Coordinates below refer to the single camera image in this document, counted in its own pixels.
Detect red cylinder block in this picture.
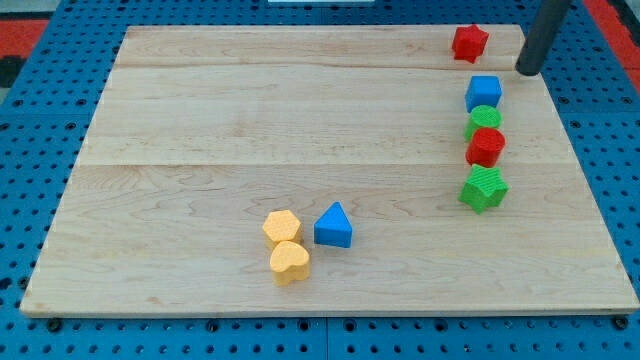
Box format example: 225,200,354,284
465,127,506,167

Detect light wooden board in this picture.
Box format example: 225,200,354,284
20,25,639,318

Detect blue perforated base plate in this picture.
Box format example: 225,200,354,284
1,1,639,359

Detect red star block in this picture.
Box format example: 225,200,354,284
451,24,490,63

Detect yellow hexagon block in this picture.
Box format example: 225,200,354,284
262,210,303,250

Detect blue cube block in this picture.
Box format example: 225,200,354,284
465,75,502,113

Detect green cylinder block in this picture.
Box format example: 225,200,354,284
464,105,502,142

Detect green star block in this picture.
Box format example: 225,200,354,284
458,164,509,214

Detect yellow heart block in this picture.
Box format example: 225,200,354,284
269,241,311,286

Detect blue triangle block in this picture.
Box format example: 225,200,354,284
314,202,353,248

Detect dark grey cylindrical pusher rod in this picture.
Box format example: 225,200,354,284
515,0,572,77

